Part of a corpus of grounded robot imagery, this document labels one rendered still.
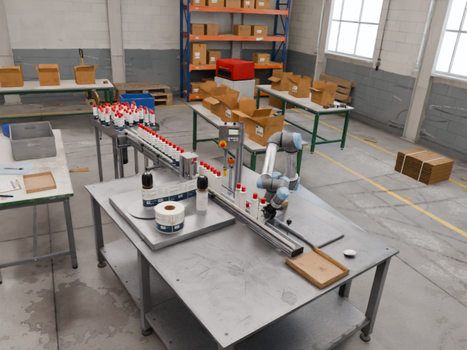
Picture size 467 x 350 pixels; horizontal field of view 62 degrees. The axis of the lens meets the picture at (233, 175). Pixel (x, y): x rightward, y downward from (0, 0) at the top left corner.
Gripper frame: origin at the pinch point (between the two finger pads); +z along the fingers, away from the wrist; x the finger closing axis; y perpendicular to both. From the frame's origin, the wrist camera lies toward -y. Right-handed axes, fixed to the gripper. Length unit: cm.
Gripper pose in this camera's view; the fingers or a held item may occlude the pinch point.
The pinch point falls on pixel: (265, 219)
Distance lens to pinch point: 283.5
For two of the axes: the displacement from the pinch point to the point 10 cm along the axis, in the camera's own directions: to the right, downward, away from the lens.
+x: 4.9, 7.6, -4.3
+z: -3.4, 6.2, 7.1
